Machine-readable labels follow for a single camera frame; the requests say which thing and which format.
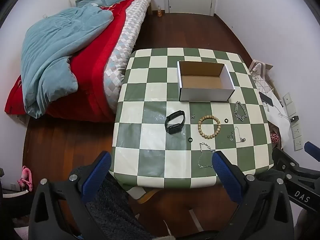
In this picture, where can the grey fuzzy cloth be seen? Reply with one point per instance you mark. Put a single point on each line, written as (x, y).
(112, 205)

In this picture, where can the cardboard box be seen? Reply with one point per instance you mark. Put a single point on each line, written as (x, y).
(200, 82)

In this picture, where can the orange drink bottle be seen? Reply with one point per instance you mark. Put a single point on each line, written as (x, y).
(159, 11)

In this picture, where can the white wall outlets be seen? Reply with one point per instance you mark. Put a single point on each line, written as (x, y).
(297, 137)

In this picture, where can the red patterned object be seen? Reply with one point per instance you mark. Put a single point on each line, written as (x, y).
(275, 138)

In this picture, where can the black plug charger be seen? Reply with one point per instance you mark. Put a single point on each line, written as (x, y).
(294, 118)

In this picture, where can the bed with red cover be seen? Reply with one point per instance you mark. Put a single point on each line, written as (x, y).
(92, 62)

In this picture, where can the pink plastic object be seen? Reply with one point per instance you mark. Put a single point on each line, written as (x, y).
(25, 177)

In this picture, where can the checkered mattress cover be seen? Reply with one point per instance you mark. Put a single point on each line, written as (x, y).
(125, 45)

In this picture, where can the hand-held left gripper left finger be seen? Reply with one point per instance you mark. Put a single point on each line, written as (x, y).
(100, 172)

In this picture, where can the blue blanket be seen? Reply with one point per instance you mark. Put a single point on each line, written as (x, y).
(55, 47)

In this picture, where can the white wall switch plate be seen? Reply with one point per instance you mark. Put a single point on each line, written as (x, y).
(289, 103)

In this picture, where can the wooden table leg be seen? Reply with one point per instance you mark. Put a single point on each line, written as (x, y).
(147, 195)

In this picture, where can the black phone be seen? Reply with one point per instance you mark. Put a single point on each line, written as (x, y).
(266, 98)

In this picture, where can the white quilted bag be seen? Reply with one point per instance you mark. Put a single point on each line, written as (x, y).
(261, 77)

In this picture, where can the dark object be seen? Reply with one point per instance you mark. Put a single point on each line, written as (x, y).
(12, 205)

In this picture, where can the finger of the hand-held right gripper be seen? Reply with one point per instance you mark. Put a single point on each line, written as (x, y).
(312, 150)
(285, 161)

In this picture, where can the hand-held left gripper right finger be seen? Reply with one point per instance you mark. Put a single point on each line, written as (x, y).
(225, 173)

